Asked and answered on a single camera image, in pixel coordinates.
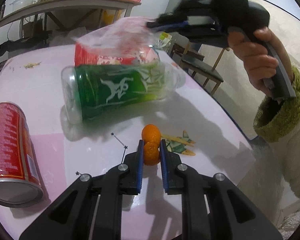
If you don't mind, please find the clear red pastry wrapper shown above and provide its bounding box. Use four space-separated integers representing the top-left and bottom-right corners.
73 16 163 63

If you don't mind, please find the right forearm green fleece sleeve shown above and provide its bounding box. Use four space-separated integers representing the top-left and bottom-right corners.
254 66 300 199

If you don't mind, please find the person's right hand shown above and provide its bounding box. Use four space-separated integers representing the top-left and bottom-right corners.
228 27 294 96

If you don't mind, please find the green label plastic bottle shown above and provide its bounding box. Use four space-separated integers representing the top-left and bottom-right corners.
61 61 186 124

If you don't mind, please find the red snack bag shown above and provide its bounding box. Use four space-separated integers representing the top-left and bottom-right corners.
74 40 160 66

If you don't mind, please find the yellow plastic bag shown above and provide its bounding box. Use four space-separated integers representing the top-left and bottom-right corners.
101 9 126 27

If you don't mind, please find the red metal can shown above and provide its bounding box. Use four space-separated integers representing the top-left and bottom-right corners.
0 102 44 208

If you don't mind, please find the grey side table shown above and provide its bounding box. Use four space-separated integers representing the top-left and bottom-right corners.
0 0 141 28

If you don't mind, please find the clear plastic bowl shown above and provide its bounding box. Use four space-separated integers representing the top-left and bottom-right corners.
10 0 36 12

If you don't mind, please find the steel thermos flask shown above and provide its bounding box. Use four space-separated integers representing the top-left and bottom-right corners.
0 2 6 20

